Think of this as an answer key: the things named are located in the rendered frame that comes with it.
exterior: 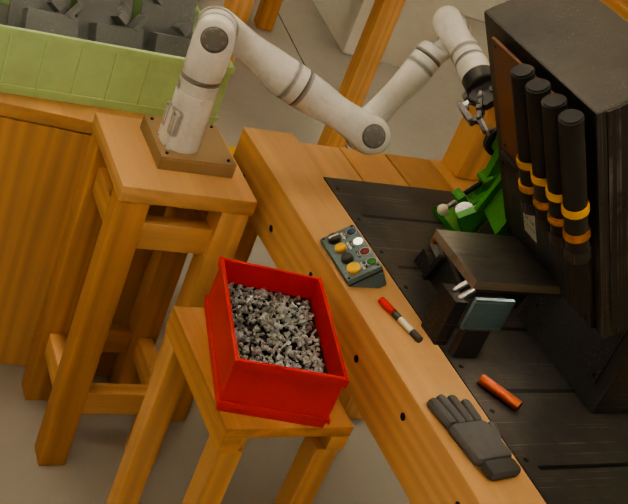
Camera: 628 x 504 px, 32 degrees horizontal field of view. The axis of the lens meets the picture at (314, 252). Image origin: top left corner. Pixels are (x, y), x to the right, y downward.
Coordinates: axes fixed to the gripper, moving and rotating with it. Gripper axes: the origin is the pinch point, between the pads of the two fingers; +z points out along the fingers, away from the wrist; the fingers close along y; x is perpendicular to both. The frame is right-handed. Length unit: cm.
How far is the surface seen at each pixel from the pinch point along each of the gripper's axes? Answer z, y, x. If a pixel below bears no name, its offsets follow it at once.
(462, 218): 20.0, -15.8, -1.8
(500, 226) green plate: 26.3, -9.7, -3.2
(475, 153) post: -29, -5, 45
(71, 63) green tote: -56, -86, -17
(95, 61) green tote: -56, -81, -14
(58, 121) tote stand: -47, -94, -11
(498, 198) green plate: 21.2, -7.8, -5.1
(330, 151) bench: -33, -39, 25
